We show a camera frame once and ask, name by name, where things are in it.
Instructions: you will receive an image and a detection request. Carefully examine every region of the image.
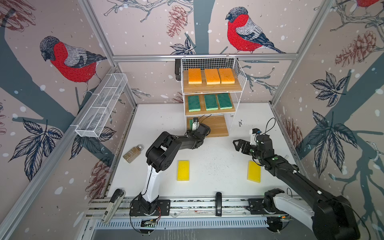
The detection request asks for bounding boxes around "yellow sponge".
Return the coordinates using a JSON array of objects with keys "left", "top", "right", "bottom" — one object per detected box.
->
[
  {"left": 177, "top": 160, "right": 190, "bottom": 182},
  {"left": 247, "top": 161, "right": 262, "bottom": 183}
]

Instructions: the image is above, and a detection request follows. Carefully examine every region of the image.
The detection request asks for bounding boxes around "dark green sponge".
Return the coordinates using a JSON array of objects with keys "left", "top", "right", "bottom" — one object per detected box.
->
[
  {"left": 188, "top": 96, "right": 201, "bottom": 112},
  {"left": 217, "top": 93, "right": 233, "bottom": 110},
  {"left": 204, "top": 94, "right": 219, "bottom": 111}
]

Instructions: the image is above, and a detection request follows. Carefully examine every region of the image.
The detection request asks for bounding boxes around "orange sponge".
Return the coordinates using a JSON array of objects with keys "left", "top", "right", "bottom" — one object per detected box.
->
[
  {"left": 218, "top": 68, "right": 235, "bottom": 85},
  {"left": 188, "top": 69, "right": 202, "bottom": 85},
  {"left": 204, "top": 69, "right": 221, "bottom": 85}
]

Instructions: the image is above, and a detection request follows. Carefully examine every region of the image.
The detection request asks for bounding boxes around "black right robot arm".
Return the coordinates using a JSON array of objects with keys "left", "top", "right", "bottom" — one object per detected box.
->
[{"left": 233, "top": 135, "right": 361, "bottom": 240}]

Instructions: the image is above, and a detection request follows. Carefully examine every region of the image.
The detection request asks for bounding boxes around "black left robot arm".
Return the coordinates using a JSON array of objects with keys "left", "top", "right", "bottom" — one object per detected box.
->
[{"left": 138, "top": 124, "right": 211, "bottom": 214}]

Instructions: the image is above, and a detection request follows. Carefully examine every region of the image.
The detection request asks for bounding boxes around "bottom wooden shelf board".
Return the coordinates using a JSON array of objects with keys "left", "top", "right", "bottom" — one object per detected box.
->
[{"left": 186, "top": 115, "right": 229, "bottom": 138}]

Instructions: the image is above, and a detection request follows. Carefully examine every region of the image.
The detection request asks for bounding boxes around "top wooden shelf board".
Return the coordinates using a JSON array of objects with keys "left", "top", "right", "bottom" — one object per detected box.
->
[{"left": 182, "top": 70, "right": 243, "bottom": 94}]

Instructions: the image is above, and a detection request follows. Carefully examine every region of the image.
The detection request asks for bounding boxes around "black box behind shelf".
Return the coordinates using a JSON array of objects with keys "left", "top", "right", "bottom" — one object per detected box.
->
[{"left": 175, "top": 59, "right": 181, "bottom": 81}]

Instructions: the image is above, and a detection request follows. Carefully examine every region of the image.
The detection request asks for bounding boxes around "white grey handheld tool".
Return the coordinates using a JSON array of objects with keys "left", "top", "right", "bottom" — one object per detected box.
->
[{"left": 101, "top": 189, "right": 126, "bottom": 224}]

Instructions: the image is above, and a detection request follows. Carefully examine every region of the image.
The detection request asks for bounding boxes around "white wire three-tier shelf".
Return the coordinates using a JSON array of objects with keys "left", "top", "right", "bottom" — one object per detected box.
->
[{"left": 180, "top": 57, "right": 247, "bottom": 137}]

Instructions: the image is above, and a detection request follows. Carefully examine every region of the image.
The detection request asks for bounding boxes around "black handle on rail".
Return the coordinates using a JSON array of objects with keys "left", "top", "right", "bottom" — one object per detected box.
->
[{"left": 215, "top": 192, "right": 223, "bottom": 217}]

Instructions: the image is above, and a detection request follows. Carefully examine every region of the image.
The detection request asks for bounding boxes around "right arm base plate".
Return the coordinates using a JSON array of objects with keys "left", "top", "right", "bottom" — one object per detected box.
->
[{"left": 246, "top": 198, "right": 273, "bottom": 215}]

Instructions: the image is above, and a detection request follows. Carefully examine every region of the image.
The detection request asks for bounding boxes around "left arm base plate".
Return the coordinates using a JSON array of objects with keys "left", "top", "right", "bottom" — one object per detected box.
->
[{"left": 130, "top": 200, "right": 171, "bottom": 217}]

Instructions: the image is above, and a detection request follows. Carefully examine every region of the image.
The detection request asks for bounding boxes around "white wire wall basket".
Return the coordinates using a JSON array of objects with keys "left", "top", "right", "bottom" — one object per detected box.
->
[{"left": 75, "top": 73, "right": 128, "bottom": 138}]

